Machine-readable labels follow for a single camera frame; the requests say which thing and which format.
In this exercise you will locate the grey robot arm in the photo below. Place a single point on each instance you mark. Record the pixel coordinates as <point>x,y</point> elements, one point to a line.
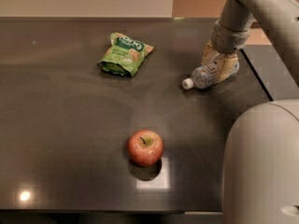
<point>260,177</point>

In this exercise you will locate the green snack bag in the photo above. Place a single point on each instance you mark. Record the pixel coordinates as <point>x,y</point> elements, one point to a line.
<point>124,56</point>

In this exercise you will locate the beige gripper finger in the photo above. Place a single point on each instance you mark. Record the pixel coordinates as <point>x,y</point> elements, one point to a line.
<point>210,55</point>
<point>228,66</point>

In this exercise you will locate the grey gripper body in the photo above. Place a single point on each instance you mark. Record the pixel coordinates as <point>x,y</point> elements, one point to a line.
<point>228,41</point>

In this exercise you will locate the red apple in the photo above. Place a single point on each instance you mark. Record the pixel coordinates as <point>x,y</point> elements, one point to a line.
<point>145,147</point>

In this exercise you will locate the grey side table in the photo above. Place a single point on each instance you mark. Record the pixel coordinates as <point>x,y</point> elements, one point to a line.
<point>271,71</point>

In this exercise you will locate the clear blue plastic bottle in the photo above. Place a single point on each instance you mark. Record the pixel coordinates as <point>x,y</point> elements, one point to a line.
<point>202,77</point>

